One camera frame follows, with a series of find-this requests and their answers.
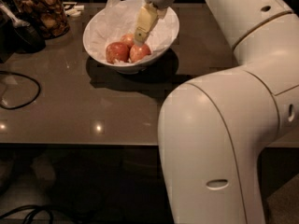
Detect black appliance with handle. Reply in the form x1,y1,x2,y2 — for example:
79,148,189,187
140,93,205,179
0,1,46,53

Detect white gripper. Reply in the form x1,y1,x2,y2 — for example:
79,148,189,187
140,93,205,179
134,0,175,46

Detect white ceramic bowl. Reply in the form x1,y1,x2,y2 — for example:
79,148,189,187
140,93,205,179
82,0,180,76

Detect black cables on floor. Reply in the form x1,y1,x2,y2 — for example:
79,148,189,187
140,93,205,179
0,203,55,224

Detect small white items on table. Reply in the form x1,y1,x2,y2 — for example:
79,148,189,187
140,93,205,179
64,4,85,17

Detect white paper bowl liner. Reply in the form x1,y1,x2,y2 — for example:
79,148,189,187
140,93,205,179
88,0,178,66

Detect red apple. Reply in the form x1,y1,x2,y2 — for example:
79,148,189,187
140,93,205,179
130,44,151,63
121,33,135,49
106,42,129,63

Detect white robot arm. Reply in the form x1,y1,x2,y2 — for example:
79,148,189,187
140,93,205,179
158,0,299,224

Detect glass jar of dried chips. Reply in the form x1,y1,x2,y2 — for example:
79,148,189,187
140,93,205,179
13,0,70,39

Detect black cable on table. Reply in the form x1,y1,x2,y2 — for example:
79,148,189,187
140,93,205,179
0,70,42,111

